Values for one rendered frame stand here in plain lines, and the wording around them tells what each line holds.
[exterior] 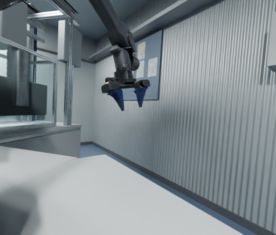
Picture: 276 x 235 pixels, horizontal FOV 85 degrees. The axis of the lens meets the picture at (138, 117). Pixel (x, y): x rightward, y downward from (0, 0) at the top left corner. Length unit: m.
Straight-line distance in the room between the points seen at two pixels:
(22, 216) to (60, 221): 0.08
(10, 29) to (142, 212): 1.61
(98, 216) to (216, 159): 1.73
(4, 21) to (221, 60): 2.02
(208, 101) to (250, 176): 0.86
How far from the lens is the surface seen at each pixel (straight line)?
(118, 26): 0.57
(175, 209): 0.43
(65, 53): 1.94
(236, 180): 1.97
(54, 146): 1.74
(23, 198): 0.49
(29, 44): 2.38
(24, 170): 0.66
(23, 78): 1.59
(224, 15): 2.23
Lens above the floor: 1.09
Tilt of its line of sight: 3 degrees down
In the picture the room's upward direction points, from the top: 3 degrees clockwise
